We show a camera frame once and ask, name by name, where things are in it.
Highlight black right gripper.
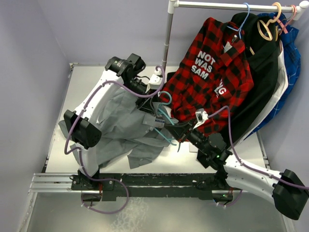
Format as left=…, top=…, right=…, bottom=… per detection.
left=166, top=118, right=211, bottom=155

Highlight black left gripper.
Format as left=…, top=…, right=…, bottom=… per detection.
left=123, top=78, right=161, bottom=116

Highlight teal plastic hanger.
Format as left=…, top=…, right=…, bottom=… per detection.
left=153, top=90, right=181, bottom=153

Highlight grey button-up shirt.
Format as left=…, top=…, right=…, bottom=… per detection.
left=58, top=89, right=178, bottom=170

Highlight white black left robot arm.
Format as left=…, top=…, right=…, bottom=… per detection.
left=64, top=54, right=165, bottom=189

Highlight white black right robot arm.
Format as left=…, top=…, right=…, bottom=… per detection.
left=165, top=122, right=309, bottom=220

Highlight red black plaid shirt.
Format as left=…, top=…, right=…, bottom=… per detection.
left=159, top=17, right=254, bottom=136

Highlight white hanging shirt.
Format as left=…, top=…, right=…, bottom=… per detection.
left=234, top=40, right=288, bottom=145

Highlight black hanging shirt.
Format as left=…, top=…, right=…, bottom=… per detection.
left=166, top=12, right=282, bottom=169

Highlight beige wooden hanger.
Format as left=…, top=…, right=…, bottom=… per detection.
left=244, top=2, right=281, bottom=57

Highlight blue checked shirt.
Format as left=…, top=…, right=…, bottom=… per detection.
left=249, top=14, right=301, bottom=136

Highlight pink plastic hanger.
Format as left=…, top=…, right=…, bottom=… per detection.
left=276, top=5, right=297, bottom=35

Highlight blue white paper hang tag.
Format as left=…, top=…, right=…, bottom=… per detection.
left=154, top=118, right=165, bottom=129

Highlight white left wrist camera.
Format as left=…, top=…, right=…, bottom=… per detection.
left=147, top=71, right=162, bottom=90

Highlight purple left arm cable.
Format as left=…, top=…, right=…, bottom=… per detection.
left=64, top=64, right=166, bottom=179

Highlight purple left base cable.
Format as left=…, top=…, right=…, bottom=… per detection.
left=81, top=176, right=130, bottom=214

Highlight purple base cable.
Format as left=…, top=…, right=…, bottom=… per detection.
left=81, top=176, right=130, bottom=214
left=216, top=185, right=244, bottom=209

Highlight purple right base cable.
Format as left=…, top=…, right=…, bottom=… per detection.
left=216, top=185, right=244, bottom=209

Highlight light blue wire hanger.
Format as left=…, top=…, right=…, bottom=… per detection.
left=226, top=2, right=250, bottom=39

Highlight aluminium extrusion rail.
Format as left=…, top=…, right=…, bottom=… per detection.
left=28, top=171, right=285, bottom=194

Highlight silver clothes rack frame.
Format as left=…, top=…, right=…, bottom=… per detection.
left=154, top=0, right=309, bottom=73

